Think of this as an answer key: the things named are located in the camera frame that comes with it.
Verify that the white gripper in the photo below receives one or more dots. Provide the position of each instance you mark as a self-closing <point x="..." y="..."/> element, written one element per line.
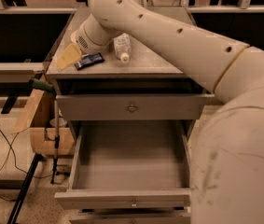
<point x="83" y="39"/>

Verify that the dark blue rxbar wrapper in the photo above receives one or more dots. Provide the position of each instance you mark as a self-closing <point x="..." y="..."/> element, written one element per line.
<point x="89" y="60"/>

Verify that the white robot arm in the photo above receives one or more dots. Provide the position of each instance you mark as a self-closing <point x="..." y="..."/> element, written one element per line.
<point x="227" y="165"/>

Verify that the grey top drawer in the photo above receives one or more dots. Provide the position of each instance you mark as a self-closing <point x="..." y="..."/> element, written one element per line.
<point x="133" y="106"/>

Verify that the grey drawer cabinet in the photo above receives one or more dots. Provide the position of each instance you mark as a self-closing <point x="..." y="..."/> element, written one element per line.
<point x="146" y="73"/>

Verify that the open grey middle drawer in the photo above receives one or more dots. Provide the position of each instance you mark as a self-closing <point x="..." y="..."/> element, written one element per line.
<point x="128" y="164"/>

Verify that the grey bottom drawer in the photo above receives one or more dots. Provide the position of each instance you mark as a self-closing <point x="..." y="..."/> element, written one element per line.
<point x="140" y="216"/>

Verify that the beige bowl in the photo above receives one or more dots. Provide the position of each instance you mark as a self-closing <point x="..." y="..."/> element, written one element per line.
<point x="73" y="37"/>

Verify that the clear plastic water bottle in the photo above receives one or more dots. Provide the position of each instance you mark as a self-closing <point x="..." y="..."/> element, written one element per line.
<point x="123" y="47"/>

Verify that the cardboard box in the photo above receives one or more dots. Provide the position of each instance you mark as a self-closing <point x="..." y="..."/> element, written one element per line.
<point x="37" y="117"/>

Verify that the black metal stand leg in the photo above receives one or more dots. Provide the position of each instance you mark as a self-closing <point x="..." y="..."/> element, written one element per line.
<point x="24" y="189"/>

